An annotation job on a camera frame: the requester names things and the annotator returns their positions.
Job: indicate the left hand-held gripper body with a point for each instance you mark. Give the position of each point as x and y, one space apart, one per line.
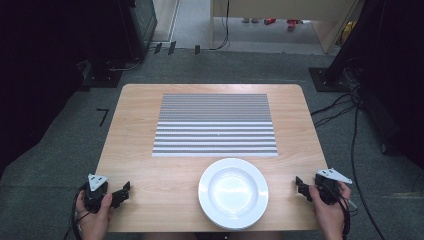
95 191

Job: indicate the yellow object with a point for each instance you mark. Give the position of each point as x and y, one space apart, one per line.
348 31

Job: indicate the red tool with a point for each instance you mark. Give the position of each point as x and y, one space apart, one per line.
292 23
269 21

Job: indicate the grey striped placemat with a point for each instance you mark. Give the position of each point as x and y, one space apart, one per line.
215 126

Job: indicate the white round plate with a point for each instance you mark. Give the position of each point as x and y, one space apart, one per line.
233 194

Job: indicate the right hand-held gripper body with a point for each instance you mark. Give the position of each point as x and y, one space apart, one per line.
328 188

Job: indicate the dark glass cabinet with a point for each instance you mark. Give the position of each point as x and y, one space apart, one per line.
145 23

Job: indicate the person's right hand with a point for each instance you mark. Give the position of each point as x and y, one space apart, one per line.
328 218

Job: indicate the black stand base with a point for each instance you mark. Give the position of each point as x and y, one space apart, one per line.
328 81
103 78

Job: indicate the person's left hand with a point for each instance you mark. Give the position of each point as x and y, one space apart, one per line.
96 221

